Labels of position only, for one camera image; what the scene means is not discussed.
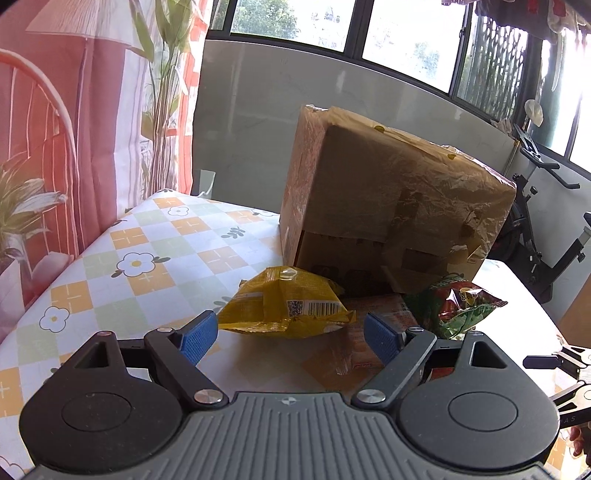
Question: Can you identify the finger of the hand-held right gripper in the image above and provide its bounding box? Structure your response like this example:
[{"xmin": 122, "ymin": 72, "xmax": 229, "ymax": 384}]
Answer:
[
  {"xmin": 524, "ymin": 346, "xmax": 591, "ymax": 370},
  {"xmin": 549, "ymin": 381, "xmax": 591, "ymax": 412}
]

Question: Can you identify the printed curtain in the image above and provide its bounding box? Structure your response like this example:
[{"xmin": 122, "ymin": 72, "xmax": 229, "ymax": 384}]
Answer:
[{"xmin": 0, "ymin": 0, "xmax": 213, "ymax": 342}]

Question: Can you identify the black exercise bike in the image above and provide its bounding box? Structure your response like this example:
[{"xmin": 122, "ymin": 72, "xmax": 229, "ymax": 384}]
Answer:
[{"xmin": 489, "ymin": 117, "xmax": 591, "ymax": 305}]

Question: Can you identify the person's right hand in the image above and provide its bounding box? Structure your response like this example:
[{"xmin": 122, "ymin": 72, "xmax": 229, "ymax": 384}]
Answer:
[{"xmin": 569, "ymin": 425, "xmax": 588, "ymax": 459}]

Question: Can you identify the green and red snack packet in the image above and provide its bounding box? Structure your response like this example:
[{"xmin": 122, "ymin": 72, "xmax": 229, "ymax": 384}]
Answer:
[{"xmin": 406, "ymin": 273, "xmax": 508, "ymax": 341}]

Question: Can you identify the brown cardboard sheet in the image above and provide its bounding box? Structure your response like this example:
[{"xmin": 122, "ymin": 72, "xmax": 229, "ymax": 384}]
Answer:
[{"xmin": 558, "ymin": 277, "xmax": 591, "ymax": 337}]

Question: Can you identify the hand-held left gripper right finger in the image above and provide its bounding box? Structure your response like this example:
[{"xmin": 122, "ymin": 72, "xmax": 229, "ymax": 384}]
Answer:
[{"xmin": 352, "ymin": 312, "xmax": 526, "ymax": 409}]

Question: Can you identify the red orange snack packet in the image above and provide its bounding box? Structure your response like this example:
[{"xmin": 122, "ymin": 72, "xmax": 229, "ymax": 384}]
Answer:
[{"xmin": 300, "ymin": 293, "xmax": 419, "ymax": 389}]

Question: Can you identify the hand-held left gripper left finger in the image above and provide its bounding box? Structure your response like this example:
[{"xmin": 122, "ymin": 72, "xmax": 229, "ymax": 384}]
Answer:
[{"xmin": 58, "ymin": 310, "xmax": 229, "ymax": 409}]

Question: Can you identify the checked floral tablecloth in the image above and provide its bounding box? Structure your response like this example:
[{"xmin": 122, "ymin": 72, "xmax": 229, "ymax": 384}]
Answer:
[{"xmin": 0, "ymin": 188, "xmax": 583, "ymax": 480}]

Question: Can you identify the yellow snack packet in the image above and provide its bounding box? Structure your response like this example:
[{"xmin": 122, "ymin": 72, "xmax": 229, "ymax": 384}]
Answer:
[{"xmin": 217, "ymin": 266, "xmax": 357, "ymax": 339}]

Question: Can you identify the black framed window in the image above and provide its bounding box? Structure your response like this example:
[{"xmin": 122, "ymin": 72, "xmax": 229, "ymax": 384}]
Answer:
[{"xmin": 208, "ymin": 0, "xmax": 591, "ymax": 171}]

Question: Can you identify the cardboard box with plastic liner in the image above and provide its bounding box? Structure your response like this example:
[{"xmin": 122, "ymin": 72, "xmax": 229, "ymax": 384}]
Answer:
[{"xmin": 279, "ymin": 104, "xmax": 517, "ymax": 296}]

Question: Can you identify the white plastic bin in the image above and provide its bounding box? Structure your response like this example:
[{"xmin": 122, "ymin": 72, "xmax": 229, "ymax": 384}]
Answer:
[{"xmin": 193, "ymin": 169, "xmax": 216, "ymax": 197}]

